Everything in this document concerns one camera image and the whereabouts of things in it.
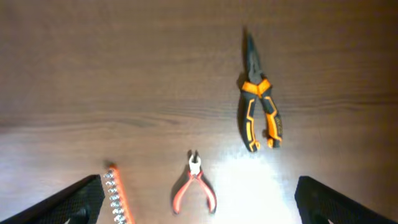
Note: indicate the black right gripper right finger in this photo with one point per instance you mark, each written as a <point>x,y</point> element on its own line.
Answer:
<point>318,203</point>

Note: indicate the orange black long-nose pliers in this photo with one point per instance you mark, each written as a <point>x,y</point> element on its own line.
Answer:
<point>257,87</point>

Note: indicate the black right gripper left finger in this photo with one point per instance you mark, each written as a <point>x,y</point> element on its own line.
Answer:
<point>79,203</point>

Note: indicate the red handled cutting pliers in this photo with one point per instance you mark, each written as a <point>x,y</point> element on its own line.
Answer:
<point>192,177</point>

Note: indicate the orange socket bit rail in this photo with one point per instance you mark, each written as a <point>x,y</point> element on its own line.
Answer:
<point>117,196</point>

